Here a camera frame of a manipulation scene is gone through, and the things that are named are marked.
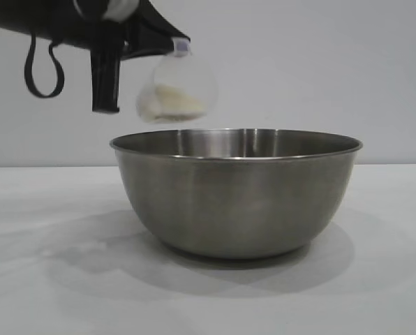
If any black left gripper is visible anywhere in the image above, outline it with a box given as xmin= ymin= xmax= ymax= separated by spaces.
xmin=71 ymin=0 xmax=191 ymax=114

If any clear plastic measuring cup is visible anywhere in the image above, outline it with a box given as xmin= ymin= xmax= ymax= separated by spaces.
xmin=135 ymin=37 xmax=218 ymax=125

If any white raw rice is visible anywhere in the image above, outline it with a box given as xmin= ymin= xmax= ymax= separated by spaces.
xmin=138 ymin=83 xmax=209 ymax=124

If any stainless steel mixing bowl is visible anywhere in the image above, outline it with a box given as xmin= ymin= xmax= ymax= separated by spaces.
xmin=109 ymin=128 xmax=364 ymax=260

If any black cable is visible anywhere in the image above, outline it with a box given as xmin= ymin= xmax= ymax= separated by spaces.
xmin=23 ymin=33 xmax=66 ymax=98

